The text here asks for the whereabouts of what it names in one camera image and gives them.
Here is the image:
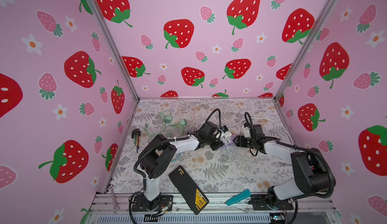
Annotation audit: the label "pink socket power cable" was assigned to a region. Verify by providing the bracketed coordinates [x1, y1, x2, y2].
[175, 102, 196, 128]

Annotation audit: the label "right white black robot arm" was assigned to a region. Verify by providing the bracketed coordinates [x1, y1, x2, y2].
[233, 123, 336, 209]

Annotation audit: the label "light green usb charger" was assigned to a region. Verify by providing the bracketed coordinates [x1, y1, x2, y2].
[179, 119, 187, 126]

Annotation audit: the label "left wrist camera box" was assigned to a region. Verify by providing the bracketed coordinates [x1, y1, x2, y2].
[220, 125, 229, 134]

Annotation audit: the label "black rectangular case yellow label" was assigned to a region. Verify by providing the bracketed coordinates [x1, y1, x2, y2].
[168, 166, 209, 215]

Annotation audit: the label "aluminium front rail frame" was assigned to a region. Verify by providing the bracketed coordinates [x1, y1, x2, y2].
[84, 193, 343, 224]

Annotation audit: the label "hex key set holder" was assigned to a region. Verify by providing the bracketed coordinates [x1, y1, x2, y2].
[131, 128, 141, 153]

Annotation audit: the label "thin white usb cables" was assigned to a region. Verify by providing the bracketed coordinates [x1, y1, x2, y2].
[219, 145, 242, 164]

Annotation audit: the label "purple white power strip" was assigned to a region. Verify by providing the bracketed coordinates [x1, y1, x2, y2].
[224, 135, 236, 147]

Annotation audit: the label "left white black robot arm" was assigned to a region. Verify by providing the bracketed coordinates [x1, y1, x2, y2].
[133, 121, 231, 202]

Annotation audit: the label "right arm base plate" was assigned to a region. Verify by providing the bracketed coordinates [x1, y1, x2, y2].
[248, 194, 294, 211]

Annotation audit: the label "white power strip cable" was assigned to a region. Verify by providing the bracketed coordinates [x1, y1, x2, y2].
[193, 113, 295, 146]

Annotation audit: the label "teal plastic handle tool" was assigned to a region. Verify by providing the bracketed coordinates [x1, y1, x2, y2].
[225, 189, 252, 206]

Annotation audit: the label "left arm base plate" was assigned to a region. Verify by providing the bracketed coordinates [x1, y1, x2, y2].
[130, 194, 173, 212]

